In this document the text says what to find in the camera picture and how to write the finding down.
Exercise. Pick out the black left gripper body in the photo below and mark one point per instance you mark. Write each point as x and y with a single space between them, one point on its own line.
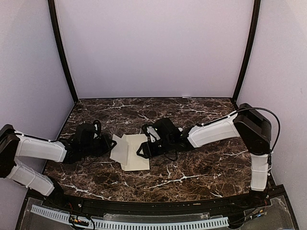
99 149

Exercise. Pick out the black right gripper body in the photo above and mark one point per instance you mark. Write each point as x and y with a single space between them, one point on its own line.
165 146

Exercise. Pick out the white letter paper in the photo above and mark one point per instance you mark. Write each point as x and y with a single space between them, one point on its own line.
120 152

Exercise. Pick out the cream envelope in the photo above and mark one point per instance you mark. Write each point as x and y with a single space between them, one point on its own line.
135 162

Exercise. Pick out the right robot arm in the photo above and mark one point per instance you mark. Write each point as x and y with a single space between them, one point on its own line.
257 128

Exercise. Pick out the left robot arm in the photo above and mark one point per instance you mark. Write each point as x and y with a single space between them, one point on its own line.
14 144

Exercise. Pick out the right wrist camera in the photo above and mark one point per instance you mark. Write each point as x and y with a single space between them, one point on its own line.
160 130

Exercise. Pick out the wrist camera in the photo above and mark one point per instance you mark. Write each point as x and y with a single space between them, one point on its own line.
88 132
160 130

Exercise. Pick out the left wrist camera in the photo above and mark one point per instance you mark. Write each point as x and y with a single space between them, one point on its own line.
88 132

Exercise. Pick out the black front rail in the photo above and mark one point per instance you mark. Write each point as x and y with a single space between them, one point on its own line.
228 205

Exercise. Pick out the white slotted cable duct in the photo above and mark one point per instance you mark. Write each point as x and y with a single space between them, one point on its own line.
133 222

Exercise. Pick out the black corner frame post right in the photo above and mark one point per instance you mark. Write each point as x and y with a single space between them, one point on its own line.
248 50

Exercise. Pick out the black corner frame post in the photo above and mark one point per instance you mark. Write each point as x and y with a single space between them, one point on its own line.
60 48
248 50

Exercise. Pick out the black corner frame post left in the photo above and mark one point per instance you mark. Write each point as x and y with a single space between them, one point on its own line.
60 48

